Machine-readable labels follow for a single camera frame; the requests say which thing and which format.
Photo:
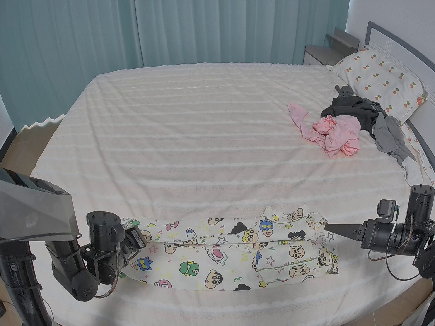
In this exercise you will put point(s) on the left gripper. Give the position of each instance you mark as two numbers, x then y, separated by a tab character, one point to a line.
136	238

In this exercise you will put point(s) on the white printed pillow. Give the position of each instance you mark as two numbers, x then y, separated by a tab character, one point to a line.
377	76
413	139

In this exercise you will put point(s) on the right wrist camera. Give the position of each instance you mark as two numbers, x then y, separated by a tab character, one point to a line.
387	209

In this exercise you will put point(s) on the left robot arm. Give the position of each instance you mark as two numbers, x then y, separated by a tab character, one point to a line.
68	270

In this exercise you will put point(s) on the blue-green curtain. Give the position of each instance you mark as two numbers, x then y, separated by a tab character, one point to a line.
170	22

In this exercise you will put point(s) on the pink garment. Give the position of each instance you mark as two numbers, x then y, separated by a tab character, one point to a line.
340	132

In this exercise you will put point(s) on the black garment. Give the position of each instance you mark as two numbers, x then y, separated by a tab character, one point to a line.
363	114

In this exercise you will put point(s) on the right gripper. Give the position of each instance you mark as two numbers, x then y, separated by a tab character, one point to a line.
379	234

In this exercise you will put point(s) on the bed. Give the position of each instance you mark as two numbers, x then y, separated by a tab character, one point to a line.
190	131

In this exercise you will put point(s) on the small grey garment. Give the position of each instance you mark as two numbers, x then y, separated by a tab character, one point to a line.
344	91

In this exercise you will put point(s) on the grey bedside table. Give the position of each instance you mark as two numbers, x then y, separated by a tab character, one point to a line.
319	54

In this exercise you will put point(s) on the white printed pyjama top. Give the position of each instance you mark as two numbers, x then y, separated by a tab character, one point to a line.
210	267

